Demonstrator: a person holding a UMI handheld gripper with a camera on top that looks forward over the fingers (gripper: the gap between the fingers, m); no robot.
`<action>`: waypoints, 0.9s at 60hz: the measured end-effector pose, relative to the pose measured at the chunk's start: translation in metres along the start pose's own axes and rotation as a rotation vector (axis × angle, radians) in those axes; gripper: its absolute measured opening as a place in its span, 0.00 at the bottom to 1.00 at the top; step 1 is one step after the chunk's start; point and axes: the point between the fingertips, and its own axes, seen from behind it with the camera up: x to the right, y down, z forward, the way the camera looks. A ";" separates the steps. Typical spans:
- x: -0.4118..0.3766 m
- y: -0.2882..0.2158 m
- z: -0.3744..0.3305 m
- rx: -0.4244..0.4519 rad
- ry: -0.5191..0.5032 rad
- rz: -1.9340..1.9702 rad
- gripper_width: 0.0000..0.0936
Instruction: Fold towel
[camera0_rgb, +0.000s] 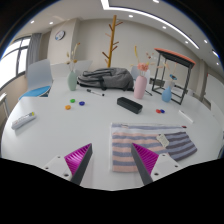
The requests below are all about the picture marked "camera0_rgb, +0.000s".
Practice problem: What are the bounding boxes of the black-frame stand with orange top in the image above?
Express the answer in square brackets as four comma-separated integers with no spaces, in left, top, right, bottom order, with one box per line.
[151,47,197,106]

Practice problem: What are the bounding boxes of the green vase with dried flowers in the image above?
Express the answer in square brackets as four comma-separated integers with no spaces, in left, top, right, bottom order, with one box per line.
[65,42,81,92]

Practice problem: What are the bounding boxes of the pink and purple striped towel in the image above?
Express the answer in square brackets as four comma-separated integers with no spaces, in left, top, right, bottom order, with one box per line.
[110,122,198,173]

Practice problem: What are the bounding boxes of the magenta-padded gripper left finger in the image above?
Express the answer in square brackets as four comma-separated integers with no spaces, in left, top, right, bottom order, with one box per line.
[42,143,93,186]

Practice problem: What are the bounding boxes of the grey backpack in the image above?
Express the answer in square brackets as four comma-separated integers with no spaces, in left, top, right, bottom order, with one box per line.
[77,67,135,92]

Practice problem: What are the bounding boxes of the white whiteboard eraser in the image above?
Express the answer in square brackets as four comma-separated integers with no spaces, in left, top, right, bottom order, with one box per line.
[178,109,194,124]

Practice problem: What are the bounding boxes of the wooden coat rack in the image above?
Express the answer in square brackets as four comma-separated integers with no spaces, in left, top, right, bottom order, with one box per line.
[101,14,124,69]

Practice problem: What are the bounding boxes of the window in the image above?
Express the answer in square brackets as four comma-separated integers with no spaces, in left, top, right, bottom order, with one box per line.
[0,36,32,89]

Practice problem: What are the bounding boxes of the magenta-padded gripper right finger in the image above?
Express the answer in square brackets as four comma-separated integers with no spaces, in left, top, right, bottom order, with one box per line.
[130,142,183,186]

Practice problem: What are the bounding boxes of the black rectangular case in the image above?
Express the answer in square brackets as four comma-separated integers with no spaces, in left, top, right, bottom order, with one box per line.
[116,96,144,115]

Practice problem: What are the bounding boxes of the ceiling strip light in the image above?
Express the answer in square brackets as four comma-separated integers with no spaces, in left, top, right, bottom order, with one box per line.
[100,0,200,50]

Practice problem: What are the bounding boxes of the pink vase with flowers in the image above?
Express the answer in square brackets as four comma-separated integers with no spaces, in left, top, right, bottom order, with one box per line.
[133,45,152,100]

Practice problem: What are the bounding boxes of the blue vase with dried flowers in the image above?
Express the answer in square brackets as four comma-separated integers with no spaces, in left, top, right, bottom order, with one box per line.
[161,63,178,103]

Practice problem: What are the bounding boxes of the white remote control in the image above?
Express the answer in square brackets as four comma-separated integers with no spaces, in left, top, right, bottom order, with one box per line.
[11,111,37,130]

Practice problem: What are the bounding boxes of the round ceiling lights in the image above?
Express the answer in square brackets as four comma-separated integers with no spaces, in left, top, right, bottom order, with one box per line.
[29,0,219,57]

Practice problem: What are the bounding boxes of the white chair with blue seat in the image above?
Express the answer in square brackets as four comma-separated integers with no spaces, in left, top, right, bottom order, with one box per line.
[18,59,54,101]

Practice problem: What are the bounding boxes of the grey curtain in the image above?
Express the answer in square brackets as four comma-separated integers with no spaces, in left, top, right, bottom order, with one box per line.
[25,32,43,73]

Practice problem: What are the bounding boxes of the round wall clock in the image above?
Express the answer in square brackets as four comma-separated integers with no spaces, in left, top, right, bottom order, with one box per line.
[54,30,66,42]

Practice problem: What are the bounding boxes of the black marker pen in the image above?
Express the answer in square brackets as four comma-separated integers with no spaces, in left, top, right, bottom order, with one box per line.
[86,88,105,97]

